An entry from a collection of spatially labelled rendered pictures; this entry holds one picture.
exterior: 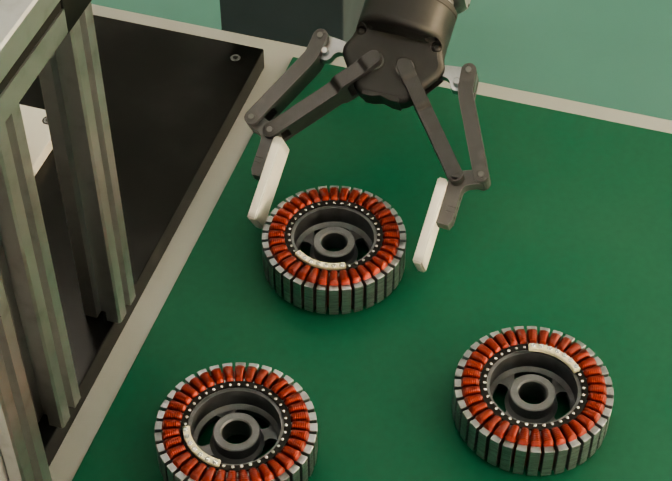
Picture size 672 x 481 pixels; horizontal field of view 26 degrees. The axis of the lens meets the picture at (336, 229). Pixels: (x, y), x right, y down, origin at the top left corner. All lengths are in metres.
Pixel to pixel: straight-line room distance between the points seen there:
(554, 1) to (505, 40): 0.15
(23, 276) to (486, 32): 1.74
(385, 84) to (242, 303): 0.21
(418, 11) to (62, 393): 0.40
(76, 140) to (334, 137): 0.35
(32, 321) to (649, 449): 0.44
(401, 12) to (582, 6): 1.52
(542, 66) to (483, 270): 1.39
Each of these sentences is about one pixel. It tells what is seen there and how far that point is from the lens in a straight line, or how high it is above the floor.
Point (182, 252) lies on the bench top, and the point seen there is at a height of 0.75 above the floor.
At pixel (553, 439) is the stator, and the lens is 1.02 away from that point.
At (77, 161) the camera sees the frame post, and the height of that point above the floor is 0.93.
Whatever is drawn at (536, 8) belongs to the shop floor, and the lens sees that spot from 2.64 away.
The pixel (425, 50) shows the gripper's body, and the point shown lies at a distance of 1.16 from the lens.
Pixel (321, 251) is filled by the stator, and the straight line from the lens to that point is 1.12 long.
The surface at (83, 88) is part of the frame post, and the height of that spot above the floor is 1.00.
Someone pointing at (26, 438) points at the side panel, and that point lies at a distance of 0.96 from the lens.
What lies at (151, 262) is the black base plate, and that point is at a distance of 1.14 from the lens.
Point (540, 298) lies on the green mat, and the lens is 1.14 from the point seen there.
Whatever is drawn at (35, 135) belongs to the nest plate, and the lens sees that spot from 1.23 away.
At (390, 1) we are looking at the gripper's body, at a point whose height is 0.90.
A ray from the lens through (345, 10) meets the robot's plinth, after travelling 1.90.
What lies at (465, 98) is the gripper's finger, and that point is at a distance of 1.15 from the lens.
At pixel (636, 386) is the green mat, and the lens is 1.10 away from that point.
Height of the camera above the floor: 1.60
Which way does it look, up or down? 46 degrees down
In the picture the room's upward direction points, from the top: straight up
